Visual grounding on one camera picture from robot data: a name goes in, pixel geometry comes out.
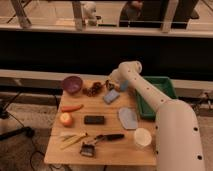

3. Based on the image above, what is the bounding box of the purple bowl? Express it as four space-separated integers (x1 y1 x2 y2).
62 76 83 94

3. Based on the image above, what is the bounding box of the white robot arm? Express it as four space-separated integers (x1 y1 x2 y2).
109 61 206 171

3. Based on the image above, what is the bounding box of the metal cup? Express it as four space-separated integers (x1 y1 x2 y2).
105 80 115 91

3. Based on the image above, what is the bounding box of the blue grey cloth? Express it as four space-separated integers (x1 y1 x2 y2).
118 107 138 130

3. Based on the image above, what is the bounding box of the white plastic cup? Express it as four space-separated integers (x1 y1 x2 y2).
134 128 152 148

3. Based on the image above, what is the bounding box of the light blue cup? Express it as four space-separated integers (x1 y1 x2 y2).
120 81 129 92

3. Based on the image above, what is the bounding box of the orange carrot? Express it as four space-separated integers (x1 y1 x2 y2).
61 104 84 112

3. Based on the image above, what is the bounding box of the red yellow apple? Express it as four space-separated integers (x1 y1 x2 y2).
59 113 73 127

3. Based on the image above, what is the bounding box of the black rectangular block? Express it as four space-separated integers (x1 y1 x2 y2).
84 116 105 125

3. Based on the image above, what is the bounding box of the dark red grape bunch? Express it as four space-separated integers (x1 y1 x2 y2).
82 82 103 97

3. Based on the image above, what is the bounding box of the blue sponge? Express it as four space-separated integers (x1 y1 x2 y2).
103 90 120 104

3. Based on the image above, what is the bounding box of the green plastic tray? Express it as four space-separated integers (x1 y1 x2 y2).
135 76 178 121

